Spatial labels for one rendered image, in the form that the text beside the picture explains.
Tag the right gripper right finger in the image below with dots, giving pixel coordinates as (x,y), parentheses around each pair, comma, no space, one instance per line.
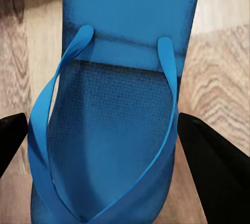
(221,171)

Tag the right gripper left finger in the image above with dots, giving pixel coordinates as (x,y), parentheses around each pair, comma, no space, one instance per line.
(13,130)

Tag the sandal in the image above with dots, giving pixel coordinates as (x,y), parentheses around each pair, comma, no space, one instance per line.
(106,155)

